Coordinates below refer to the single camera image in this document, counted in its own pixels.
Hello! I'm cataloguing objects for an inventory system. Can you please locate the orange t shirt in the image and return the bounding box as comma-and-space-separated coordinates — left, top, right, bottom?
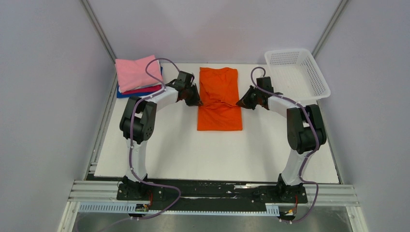
197, 67, 243, 131

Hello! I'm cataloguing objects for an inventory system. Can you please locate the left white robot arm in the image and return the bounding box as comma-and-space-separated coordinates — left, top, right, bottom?
119, 71, 203, 200

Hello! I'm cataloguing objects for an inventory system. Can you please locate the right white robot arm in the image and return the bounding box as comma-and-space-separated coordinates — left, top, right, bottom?
236, 77, 327, 202

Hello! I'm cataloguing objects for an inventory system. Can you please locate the folded magenta t shirt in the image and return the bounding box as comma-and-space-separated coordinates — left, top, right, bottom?
120, 85, 161, 95

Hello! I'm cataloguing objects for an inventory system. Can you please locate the white plastic basket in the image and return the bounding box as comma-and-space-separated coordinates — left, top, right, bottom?
264, 48, 331, 102

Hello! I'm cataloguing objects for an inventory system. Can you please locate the folded pink t shirt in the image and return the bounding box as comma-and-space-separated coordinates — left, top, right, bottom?
115, 55, 156, 92

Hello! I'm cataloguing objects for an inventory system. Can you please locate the folded blue t shirt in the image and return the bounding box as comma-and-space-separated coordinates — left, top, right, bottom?
117, 86, 153, 98

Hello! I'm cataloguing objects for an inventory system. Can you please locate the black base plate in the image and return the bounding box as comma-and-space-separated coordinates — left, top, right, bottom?
117, 178, 308, 211

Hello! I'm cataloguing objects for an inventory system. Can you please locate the white slotted cable duct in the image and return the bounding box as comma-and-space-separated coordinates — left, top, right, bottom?
77, 202, 280, 217

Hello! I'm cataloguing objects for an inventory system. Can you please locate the aluminium frame rail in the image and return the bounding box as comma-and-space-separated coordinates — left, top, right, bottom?
68, 181, 360, 207

